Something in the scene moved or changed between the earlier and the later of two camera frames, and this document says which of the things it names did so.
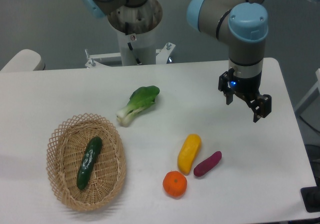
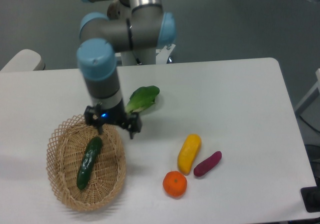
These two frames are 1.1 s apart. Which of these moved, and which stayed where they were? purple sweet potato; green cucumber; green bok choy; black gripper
Moved: black gripper
Stayed: green cucumber; purple sweet potato; green bok choy
